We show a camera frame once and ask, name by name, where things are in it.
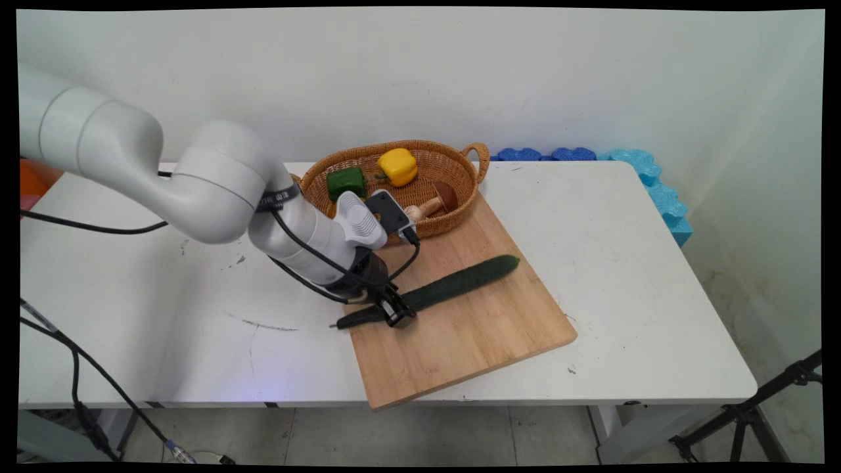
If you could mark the wooden cutting board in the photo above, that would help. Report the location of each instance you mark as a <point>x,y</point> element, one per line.
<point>460,328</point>

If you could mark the dark green cucumber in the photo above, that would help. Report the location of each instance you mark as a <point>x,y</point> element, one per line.
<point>460,279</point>

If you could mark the white table leg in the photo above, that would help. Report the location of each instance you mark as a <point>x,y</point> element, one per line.
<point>644,433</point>

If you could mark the dark blue foam mat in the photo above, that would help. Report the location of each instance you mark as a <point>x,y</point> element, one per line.
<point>519,154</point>
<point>573,154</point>

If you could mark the white garlic bulb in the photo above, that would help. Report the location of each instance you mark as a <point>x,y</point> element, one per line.
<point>413,212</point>

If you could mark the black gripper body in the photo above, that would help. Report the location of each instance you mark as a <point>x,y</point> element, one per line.
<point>361,270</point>

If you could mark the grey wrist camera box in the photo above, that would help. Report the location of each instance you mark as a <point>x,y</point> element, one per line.
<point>389,211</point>

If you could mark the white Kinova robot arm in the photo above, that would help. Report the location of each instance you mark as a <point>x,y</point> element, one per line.
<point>217,184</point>

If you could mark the brown cap toy mushroom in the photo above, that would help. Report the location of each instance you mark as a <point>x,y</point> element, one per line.
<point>445,196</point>

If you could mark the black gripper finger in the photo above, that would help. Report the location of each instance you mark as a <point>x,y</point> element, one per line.
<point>389,294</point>
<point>401,316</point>

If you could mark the black tripod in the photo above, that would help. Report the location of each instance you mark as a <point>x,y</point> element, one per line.
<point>742,414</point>

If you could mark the woven wicker basket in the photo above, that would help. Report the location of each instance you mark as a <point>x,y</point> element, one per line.
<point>427,157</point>

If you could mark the green bell pepper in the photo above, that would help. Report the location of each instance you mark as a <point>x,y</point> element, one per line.
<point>345,182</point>

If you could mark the yellow bell pepper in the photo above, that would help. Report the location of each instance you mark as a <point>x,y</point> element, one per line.
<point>397,166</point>

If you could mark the light blue foam mat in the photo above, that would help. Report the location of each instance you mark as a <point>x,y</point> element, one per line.
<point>663,197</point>

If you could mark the orange object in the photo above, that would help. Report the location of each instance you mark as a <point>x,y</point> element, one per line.
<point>36,177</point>

